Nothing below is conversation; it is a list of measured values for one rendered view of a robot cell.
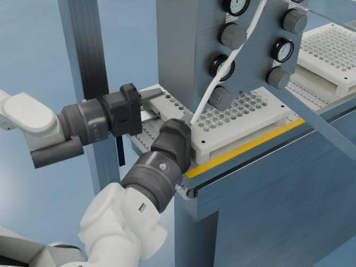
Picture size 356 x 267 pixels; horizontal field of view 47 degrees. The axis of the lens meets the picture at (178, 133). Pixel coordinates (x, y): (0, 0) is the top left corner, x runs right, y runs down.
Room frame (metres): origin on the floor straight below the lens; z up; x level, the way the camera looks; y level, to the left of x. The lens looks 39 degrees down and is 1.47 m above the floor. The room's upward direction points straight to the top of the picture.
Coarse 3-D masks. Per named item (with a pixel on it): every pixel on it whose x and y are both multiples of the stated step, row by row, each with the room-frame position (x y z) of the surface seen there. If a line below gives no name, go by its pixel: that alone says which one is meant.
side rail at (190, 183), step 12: (348, 96) 0.81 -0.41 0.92; (324, 108) 0.76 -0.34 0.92; (336, 108) 0.77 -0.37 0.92; (348, 108) 0.79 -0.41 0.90; (288, 132) 0.68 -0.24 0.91; (300, 132) 0.70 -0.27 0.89; (264, 144) 0.64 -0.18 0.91; (276, 144) 0.66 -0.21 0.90; (240, 156) 0.60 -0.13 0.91; (252, 156) 0.62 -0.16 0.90; (216, 168) 0.57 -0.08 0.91; (228, 168) 0.59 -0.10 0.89; (192, 180) 0.54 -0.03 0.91; (204, 180) 0.56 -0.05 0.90
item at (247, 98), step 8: (240, 96) 0.74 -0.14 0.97; (248, 96) 0.75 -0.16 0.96; (232, 104) 0.72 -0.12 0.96; (240, 104) 0.72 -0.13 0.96; (248, 104) 0.71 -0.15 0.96; (208, 112) 0.68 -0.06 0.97; (216, 112) 0.69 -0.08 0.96; (224, 112) 0.68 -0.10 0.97; (208, 120) 0.65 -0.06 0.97; (216, 120) 0.66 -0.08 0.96
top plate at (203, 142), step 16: (160, 96) 0.75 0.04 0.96; (272, 96) 0.75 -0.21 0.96; (160, 112) 0.70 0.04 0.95; (176, 112) 0.69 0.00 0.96; (256, 112) 0.69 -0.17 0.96; (272, 112) 0.69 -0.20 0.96; (288, 112) 0.70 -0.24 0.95; (192, 128) 0.64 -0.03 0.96; (224, 128) 0.64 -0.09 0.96; (240, 128) 0.64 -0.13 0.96; (256, 128) 0.65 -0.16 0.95; (192, 144) 0.60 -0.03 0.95; (208, 144) 0.59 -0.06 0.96; (224, 144) 0.61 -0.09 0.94
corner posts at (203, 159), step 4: (144, 104) 0.76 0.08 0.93; (144, 108) 0.76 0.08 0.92; (148, 108) 0.76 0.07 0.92; (280, 120) 0.70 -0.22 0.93; (284, 120) 0.70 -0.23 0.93; (276, 124) 0.71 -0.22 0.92; (280, 124) 0.70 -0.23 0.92; (284, 124) 0.71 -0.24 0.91; (196, 152) 0.59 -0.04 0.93; (196, 156) 0.59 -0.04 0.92; (200, 156) 0.58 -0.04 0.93; (204, 156) 0.58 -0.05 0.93; (208, 156) 0.59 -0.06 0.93; (196, 160) 0.59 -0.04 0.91; (200, 160) 0.58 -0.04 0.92; (204, 160) 0.58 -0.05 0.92; (208, 160) 0.59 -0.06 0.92
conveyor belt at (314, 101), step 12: (288, 84) 0.92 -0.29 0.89; (300, 84) 0.92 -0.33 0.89; (300, 96) 0.86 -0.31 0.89; (312, 96) 0.86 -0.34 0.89; (312, 108) 0.81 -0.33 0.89; (288, 120) 0.76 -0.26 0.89; (144, 132) 0.71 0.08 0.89; (156, 132) 0.71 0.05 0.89; (144, 144) 0.68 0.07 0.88; (192, 168) 0.60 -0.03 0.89; (180, 192) 0.55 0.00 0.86
